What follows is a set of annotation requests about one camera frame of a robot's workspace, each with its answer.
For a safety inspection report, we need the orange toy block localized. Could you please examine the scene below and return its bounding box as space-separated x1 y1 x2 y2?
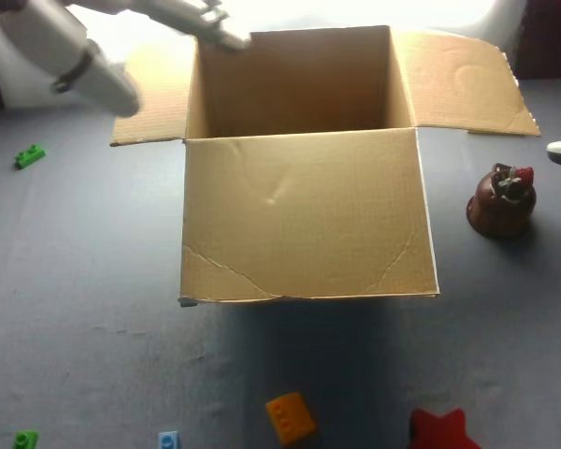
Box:
265 391 318 446

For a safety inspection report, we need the red star toy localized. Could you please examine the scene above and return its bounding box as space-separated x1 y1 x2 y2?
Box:
409 407 483 449

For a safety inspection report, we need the green toy block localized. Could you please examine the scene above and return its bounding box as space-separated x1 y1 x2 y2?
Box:
13 144 47 170
12 429 40 449

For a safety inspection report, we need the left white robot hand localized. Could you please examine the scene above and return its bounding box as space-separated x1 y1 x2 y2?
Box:
0 0 253 119

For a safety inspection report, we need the white backdrop cloth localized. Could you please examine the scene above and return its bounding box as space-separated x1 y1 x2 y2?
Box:
0 0 527 113

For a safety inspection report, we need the cardboard box with flaps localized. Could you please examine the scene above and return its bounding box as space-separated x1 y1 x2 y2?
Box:
110 23 542 308

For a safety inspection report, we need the chocolate toy cake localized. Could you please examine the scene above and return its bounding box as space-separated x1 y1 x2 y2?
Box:
465 162 538 239

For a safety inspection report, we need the grey table cloth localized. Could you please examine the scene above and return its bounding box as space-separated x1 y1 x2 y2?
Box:
0 77 561 449

